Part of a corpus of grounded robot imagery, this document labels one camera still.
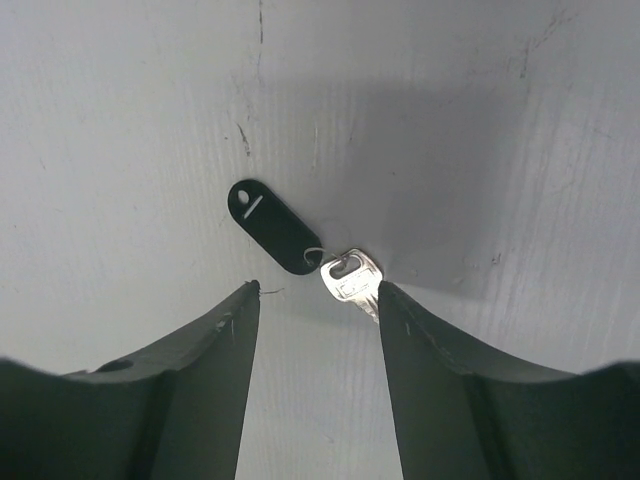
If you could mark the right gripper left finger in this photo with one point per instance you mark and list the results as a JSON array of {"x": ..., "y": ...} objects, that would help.
[{"x": 174, "y": 409}]

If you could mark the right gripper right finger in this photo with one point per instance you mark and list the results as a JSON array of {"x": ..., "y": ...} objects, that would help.
[{"x": 463, "y": 409}]

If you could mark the black tag key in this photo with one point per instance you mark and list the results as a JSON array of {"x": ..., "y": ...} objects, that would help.
[{"x": 352, "y": 277}]

